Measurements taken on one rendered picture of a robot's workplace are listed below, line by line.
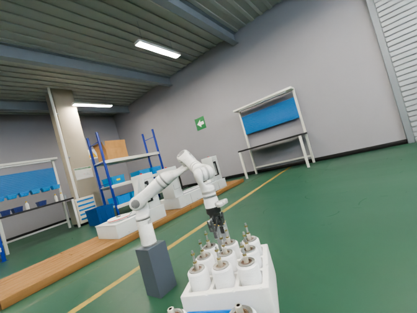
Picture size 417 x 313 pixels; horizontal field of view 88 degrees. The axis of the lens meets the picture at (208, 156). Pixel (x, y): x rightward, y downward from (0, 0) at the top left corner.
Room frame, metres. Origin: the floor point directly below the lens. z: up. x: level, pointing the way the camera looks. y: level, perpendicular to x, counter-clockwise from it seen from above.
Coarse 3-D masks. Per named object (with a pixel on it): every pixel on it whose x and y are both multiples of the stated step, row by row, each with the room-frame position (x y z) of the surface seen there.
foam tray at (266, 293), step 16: (272, 272) 1.11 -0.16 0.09; (224, 288) 0.93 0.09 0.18; (240, 288) 0.90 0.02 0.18; (256, 288) 0.87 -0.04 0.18; (272, 288) 0.95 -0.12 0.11; (192, 304) 0.94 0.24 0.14; (208, 304) 0.92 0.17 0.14; (224, 304) 0.90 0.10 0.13; (256, 304) 0.87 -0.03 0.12; (272, 304) 0.86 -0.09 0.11
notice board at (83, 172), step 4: (76, 168) 6.26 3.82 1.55; (80, 168) 6.34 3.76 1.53; (84, 168) 6.44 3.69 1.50; (88, 168) 6.52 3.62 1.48; (76, 172) 6.24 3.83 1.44; (80, 172) 6.32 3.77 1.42; (84, 172) 6.42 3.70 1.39; (88, 172) 6.50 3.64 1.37; (76, 176) 6.22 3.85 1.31; (80, 176) 6.30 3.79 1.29; (84, 176) 6.39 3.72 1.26; (88, 176) 6.47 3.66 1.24; (92, 176) 6.57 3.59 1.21
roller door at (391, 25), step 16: (368, 0) 4.18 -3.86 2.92; (384, 0) 4.03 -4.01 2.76; (400, 0) 3.91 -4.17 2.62; (416, 0) 3.79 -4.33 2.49; (384, 16) 4.07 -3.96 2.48; (400, 16) 3.94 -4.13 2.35; (416, 16) 3.82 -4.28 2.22; (384, 32) 4.12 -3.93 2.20; (400, 32) 3.98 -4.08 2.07; (416, 32) 3.86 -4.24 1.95; (384, 48) 4.16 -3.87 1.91; (400, 48) 4.02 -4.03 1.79; (416, 48) 3.89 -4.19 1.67; (400, 64) 4.05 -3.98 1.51; (416, 64) 3.93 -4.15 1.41; (400, 80) 4.09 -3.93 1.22; (416, 80) 3.97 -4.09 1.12; (400, 96) 4.15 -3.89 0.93; (416, 96) 4.00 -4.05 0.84; (400, 112) 4.19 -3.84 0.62; (416, 112) 4.04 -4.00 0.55; (416, 128) 4.08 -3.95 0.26
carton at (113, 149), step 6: (96, 144) 5.67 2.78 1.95; (102, 144) 5.56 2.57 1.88; (108, 144) 5.65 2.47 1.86; (114, 144) 5.81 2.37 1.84; (120, 144) 5.96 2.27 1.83; (96, 150) 5.79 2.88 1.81; (108, 150) 5.64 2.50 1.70; (114, 150) 5.78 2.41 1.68; (120, 150) 5.94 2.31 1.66; (126, 150) 6.08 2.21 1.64; (108, 156) 5.60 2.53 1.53; (114, 156) 5.74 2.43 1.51; (120, 156) 5.89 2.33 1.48
